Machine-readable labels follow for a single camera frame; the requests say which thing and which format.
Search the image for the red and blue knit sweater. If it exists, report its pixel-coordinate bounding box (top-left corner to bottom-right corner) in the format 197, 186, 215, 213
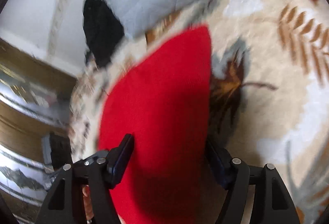
98, 25, 211, 223

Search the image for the brown wooden wardrobe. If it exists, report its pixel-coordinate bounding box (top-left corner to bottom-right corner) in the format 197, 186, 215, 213
1, 40, 76, 223

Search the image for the white bed headboard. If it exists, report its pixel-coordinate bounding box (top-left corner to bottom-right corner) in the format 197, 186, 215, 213
1, 0, 86, 76

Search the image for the person's hand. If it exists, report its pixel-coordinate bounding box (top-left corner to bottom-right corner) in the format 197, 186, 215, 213
82, 185, 94, 223

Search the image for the cream leaf-print fleece blanket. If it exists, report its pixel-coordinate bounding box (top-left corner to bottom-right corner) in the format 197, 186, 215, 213
69, 0, 328, 223

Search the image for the black clothing pile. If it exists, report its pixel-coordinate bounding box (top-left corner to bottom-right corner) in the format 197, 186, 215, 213
83, 0, 124, 68

